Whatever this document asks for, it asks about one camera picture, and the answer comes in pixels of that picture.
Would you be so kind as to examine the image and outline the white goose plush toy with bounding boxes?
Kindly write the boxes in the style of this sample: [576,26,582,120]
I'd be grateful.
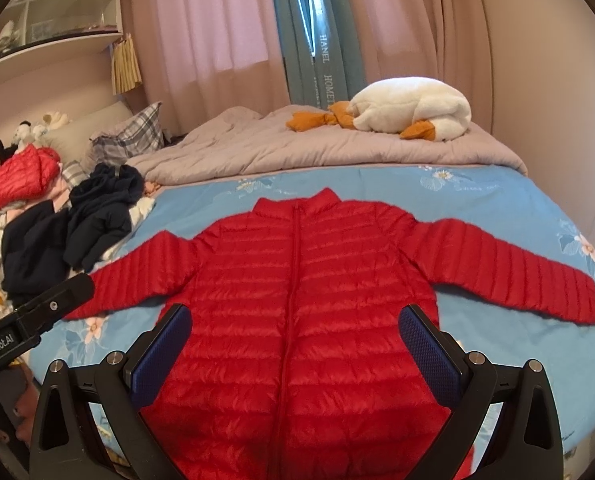
[287,77,472,142]

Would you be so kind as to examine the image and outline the plaid pillow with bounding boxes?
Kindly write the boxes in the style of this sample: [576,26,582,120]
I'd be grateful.
[90,102,164,166]

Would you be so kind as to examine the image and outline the black garment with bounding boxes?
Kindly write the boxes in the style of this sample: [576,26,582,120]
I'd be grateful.
[2,200,70,308]

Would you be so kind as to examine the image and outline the pink curtain left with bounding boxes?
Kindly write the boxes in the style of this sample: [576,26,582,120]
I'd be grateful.
[130,0,290,134]

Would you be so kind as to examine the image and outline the pink curtain right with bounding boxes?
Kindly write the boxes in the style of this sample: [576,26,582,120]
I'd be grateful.
[349,0,494,130]

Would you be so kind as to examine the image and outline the white wall shelf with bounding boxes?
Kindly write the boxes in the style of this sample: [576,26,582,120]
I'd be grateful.
[0,0,123,84]

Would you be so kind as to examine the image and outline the yellow hanging tassel cloth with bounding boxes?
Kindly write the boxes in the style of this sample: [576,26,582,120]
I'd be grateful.
[111,35,142,96]

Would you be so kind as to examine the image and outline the grey quilt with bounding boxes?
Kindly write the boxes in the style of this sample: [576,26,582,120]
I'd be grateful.
[127,105,527,186]

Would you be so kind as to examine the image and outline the left hand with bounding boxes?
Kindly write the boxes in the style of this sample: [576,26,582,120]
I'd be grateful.
[0,362,38,446]

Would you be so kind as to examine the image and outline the blue floral bed sheet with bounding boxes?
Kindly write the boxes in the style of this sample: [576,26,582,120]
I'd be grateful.
[30,166,595,451]

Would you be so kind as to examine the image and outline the small plush toys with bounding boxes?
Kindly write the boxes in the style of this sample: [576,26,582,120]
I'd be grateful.
[12,112,70,153]

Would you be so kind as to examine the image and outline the pink curtain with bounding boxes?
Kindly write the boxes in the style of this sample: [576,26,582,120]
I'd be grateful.
[130,0,290,134]
[349,0,494,130]

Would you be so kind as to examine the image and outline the teal curtain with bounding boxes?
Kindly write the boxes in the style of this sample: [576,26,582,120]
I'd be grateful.
[274,0,367,108]

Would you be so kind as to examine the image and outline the folded red jacket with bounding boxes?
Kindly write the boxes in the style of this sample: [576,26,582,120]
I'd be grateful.
[0,145,61,210]

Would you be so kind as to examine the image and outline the dark navy clothes pile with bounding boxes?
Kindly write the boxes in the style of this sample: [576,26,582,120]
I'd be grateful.
[63,164,145,272]

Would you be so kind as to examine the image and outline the red down jacket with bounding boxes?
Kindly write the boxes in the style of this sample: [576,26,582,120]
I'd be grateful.
[75,190,595,479]

